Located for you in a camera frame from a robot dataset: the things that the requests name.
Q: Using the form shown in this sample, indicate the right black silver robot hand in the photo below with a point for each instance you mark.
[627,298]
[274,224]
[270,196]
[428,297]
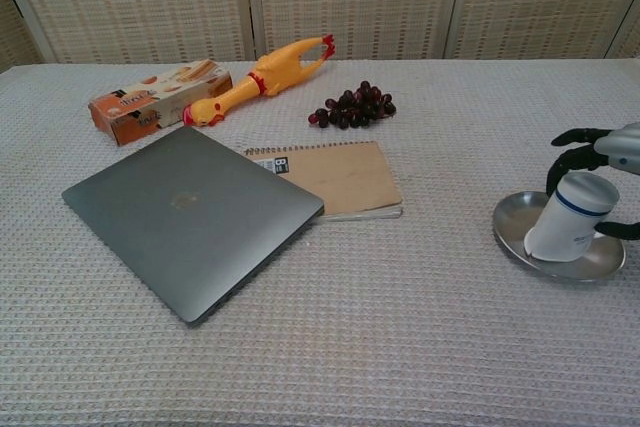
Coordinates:
[622,147]

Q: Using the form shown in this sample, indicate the white paper cup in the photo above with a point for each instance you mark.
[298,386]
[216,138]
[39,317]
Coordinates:
[570,222]

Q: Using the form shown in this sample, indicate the round steel plate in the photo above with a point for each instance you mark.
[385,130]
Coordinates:
[515,219]

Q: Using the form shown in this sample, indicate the dark red grape bunch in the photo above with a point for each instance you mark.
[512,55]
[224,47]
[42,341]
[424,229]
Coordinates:
[360,107]

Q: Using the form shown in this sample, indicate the brown spiral notebook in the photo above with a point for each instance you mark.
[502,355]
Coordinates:
[350,179]

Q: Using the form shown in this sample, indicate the white woven fringed tablecloth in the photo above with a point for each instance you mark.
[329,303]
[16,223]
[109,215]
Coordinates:
[350,337]

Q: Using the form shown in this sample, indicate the yellow rubber chicken toy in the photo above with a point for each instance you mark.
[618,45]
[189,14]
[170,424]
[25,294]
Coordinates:
[270,72]

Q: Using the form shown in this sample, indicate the grey closed laptop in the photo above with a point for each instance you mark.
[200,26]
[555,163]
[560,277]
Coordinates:
[190,217]

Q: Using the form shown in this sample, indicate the orange cookie box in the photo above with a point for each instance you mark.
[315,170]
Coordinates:
[145,107]

